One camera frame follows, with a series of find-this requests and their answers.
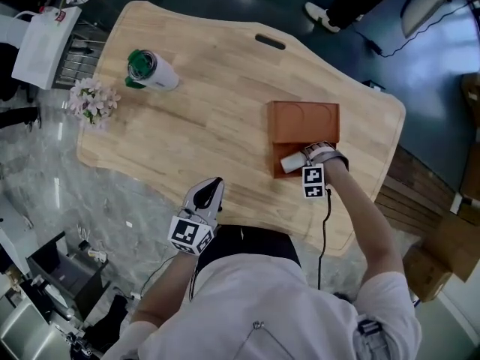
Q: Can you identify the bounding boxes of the person's right forearm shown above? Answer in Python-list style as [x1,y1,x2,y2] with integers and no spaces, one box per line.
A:
[323,159,404,298]

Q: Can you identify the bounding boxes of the black cabinet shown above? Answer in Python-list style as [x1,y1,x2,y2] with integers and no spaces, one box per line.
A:
[27,230,113,323]

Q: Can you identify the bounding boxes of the metal wire rack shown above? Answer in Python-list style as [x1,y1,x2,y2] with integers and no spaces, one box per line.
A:
[55,37,107,89]

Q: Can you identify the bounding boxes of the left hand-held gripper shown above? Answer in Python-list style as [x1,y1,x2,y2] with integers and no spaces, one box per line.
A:
[167,177,226,257]

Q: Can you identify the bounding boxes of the brown cardboard box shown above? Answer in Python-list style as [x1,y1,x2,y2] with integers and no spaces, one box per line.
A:
[402,214,480,304]

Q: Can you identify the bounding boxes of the white tumbler with green lid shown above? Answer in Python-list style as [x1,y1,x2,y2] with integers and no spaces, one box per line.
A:
[124,49,180,92]

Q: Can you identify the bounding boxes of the black strap buckle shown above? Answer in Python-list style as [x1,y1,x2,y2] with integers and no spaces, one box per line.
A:
[355,314,388,353]

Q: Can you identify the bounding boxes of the person's black trousers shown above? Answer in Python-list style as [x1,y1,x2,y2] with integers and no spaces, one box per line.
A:
[196,224,302,277]

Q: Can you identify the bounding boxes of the pink flower bouquet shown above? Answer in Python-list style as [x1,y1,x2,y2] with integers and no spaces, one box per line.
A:
[68,77,122,128]

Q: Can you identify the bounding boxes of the grey chair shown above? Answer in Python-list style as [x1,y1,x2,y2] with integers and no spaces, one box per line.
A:
[400,0,452,40]

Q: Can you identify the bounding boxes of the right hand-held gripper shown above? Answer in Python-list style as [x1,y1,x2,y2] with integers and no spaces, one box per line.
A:
[301,142,350,200]

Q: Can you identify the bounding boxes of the person's left forearm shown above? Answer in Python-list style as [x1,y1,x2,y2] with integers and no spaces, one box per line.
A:
[130,250,200,328]

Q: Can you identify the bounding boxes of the brown storage box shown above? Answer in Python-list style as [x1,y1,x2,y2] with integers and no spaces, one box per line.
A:
[266,100,341,180]

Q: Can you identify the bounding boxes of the stack of wooden boards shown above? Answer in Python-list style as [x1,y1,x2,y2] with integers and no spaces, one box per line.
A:
[373,144,459,238]

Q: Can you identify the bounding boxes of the person's white shirt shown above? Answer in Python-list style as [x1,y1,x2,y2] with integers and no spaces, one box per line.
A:
[100,254,423,360]

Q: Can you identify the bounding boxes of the white appliance box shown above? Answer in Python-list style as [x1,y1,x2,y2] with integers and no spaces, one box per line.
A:
[10,5,83,91]

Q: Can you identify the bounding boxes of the black floor cable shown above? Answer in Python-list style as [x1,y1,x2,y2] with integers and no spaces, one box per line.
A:
[364,0,474,58]

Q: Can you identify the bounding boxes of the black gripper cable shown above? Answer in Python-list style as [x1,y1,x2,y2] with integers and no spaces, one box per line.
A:
[317,188,333,291]

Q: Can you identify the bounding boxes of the black neck strap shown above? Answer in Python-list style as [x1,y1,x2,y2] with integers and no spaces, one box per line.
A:
[188,263,200,302]

